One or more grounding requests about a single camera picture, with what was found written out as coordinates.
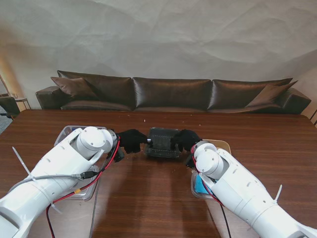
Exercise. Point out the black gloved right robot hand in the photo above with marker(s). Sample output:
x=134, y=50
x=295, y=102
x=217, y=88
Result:
x=185, y=140

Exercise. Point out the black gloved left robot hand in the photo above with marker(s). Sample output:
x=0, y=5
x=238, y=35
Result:
x=132, y=141

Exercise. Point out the thin clear plastic tray lid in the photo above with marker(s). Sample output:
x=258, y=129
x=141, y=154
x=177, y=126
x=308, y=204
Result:
x=161, y=131

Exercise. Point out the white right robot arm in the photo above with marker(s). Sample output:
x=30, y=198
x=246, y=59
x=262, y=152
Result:
x=237, y=188

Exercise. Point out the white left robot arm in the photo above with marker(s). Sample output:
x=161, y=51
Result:
x=62, y=163

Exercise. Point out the kraft paper food container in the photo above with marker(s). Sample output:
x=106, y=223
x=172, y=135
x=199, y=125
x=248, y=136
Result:
x=224, y=145

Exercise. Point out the clear container with blue clips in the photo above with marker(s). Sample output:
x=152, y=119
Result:
x=67, y=130

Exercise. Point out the black ribbed plastic tray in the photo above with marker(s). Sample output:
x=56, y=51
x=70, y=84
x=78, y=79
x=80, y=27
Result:
x=161, y=146

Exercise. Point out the dark brown leather sofa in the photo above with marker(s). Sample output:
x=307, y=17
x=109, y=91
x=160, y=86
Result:
x=171, y=94

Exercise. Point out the clear lid with blue insert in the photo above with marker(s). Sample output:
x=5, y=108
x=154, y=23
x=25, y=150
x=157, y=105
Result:
x=198, y=188

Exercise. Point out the clear lid with blue label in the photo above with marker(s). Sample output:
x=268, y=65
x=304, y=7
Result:
x=86, y=193

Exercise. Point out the brown leather cushion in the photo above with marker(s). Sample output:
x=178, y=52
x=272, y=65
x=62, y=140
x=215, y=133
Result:
x=270, y=95
x=71, y=88

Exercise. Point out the white zip tie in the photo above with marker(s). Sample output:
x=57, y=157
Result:
x=278, y=196
x=22, y=162

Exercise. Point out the small side table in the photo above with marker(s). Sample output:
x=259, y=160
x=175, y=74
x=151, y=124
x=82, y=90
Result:
x=22, y=100

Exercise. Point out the black office chair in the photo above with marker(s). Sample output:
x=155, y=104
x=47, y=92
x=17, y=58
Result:
x=10, y=106

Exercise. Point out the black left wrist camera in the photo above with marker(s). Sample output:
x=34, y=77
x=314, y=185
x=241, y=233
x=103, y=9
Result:
x=119, y=156

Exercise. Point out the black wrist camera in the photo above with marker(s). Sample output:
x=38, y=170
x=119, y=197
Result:
x=190, y=162
x=119, y=156

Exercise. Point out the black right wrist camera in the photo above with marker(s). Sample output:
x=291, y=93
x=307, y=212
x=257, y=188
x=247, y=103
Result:
x=190, y=162

